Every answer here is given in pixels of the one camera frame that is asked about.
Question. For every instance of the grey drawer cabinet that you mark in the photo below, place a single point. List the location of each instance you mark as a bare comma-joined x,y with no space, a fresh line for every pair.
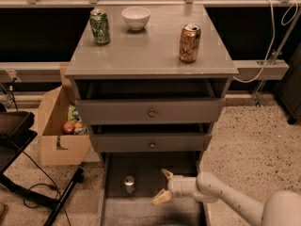
153,53

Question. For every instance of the grey top drawer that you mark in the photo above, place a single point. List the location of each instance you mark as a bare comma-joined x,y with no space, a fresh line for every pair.
148,101

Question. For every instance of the silver blue redbull can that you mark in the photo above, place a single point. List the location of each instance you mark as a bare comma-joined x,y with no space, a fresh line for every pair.
129,183

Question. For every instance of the white bowl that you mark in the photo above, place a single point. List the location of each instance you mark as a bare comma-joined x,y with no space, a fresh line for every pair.
136,17

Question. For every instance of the orange soda can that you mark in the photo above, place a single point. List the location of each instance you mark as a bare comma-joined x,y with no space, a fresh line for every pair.
189,43

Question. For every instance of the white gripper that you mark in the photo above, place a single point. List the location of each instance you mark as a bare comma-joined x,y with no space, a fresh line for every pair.
177,185

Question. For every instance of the small can in box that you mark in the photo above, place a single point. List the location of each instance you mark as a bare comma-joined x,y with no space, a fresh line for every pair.
80,129

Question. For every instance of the green snack bag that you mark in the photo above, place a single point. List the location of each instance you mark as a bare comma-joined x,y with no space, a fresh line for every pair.
73,114

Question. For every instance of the grey bottom drawer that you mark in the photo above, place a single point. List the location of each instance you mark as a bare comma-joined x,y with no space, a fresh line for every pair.
118,208

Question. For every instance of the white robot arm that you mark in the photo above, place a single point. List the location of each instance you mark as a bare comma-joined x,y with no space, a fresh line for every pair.
283,208

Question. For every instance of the red apple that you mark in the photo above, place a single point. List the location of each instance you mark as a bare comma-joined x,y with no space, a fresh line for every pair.
68,128

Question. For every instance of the grey drawer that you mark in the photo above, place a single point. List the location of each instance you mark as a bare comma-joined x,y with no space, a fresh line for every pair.
118,208
126,138
148,101

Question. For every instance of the green soda can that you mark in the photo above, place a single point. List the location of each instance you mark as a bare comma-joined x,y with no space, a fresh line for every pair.
99,26

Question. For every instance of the grey middle drawer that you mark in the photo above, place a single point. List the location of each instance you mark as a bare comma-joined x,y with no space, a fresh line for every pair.
126,138

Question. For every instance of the cardboard box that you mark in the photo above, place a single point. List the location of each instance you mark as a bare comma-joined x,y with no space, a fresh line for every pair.
56,147

